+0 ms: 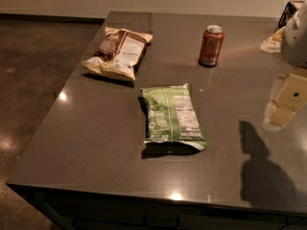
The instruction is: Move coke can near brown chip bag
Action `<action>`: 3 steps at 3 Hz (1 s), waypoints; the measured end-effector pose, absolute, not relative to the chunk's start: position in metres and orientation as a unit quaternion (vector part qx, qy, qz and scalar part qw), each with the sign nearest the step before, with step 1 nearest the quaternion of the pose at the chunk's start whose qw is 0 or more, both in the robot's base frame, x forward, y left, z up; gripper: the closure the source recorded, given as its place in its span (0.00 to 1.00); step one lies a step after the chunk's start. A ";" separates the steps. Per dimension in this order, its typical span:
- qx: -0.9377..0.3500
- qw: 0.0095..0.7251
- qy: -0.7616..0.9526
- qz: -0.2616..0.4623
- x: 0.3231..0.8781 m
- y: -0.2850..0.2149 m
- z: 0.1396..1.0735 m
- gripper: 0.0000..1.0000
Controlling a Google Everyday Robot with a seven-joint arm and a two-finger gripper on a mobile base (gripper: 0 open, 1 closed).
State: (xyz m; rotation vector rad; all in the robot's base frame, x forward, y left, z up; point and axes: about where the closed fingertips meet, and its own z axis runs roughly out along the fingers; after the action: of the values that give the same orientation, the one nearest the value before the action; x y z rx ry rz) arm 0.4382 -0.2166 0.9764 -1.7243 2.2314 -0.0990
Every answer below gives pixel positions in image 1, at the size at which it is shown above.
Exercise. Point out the green chip bag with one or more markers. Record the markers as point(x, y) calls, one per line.
point(171, 116)

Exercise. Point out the red coke can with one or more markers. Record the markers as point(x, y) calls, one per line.
point(212, 41)

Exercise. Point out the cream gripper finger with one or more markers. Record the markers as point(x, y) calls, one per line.
point(288, 95)

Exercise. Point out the brown chip bag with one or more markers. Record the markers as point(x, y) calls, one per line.
point(118, 54)

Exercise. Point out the crumpled white bag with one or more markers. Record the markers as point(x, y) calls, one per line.
point(274, 42)

